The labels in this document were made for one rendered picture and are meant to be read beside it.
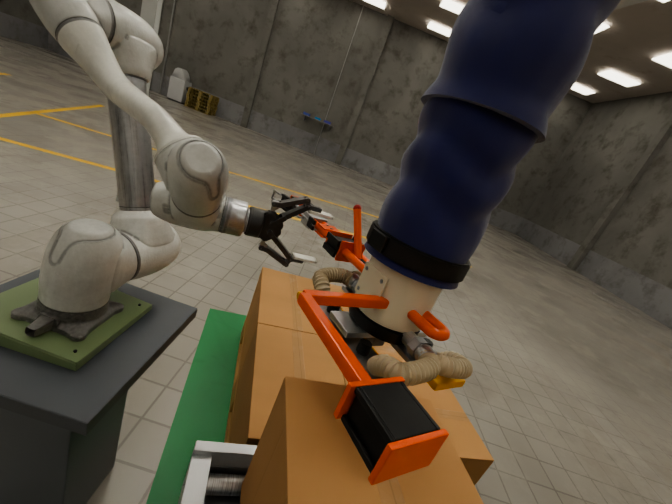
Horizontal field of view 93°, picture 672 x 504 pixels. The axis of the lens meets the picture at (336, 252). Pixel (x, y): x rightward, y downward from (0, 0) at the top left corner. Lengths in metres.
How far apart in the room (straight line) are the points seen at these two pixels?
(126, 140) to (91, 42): 0.26
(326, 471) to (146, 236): 0.80
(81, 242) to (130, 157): 0.29
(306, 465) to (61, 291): 0.72
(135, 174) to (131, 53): 0.32
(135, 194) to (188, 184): 0.52
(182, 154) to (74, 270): 0.49
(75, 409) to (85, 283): 0.29
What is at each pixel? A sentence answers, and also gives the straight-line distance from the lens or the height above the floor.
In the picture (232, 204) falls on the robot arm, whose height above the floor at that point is 1.25.
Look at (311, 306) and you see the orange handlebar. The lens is 0.52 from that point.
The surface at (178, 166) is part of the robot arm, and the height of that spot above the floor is 1.34.
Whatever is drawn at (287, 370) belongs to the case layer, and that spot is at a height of 0.54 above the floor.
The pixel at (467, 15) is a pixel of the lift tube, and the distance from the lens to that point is 0.70.
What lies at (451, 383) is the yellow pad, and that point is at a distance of 0.79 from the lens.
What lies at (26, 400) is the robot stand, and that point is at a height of 0.75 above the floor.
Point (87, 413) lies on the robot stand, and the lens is 0.96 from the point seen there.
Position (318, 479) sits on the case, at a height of 0.95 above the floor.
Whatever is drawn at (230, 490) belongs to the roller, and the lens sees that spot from 1.11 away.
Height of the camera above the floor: 1.49
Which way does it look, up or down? 19 degrees down
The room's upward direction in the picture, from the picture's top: 22 degrees clockwise
